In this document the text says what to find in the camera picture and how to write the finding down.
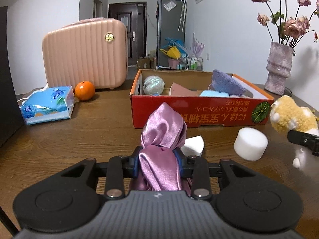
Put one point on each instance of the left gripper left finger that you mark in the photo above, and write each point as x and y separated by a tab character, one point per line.
120	168

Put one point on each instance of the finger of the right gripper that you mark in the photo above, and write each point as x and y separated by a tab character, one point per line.
307	140

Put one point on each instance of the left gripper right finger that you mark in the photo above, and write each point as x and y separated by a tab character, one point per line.
195	168

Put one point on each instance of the white foam wedge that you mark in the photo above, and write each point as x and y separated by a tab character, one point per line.
193	146

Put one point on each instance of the yellow white plush cat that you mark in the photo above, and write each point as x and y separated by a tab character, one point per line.
285	115

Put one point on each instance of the pink satin scrunchie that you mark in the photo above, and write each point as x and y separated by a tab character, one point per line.
164	131

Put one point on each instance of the white foam cylinder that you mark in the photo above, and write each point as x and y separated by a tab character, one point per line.
250	144

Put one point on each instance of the light blue plush toy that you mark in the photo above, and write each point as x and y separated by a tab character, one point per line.
212	93

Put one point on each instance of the pink layered sponge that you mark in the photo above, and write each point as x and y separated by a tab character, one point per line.
177	90

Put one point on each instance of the pale green mesh ball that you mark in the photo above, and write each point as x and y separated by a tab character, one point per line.
153	86

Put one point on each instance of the purple knitted pouch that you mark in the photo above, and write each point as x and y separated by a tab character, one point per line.
224	83

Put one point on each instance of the red cardboard box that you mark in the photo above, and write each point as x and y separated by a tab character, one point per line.
249	110

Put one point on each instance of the purple textured vase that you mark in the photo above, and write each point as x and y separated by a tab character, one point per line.
279	64

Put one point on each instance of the orange tangerine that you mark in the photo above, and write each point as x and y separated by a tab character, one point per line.
84	91

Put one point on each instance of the blue tissue pack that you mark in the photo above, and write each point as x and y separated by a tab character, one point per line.
48	104

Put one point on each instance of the small cardboard box on floor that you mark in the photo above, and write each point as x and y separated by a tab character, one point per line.
146	63

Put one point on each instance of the dried pink roses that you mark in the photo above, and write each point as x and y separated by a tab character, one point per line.
290	29

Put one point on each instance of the black paper shopping bag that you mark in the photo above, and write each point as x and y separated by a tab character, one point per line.
10	115

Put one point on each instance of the pink ribbed suitcase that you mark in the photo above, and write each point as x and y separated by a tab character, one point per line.
92	50

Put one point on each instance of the yellow blue umbrella pile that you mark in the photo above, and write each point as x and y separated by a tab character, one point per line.
173	49

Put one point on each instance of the grey refrigerator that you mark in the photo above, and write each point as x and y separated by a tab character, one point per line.
168	18

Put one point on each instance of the dark brown door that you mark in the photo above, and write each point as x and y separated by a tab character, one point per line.
134	16

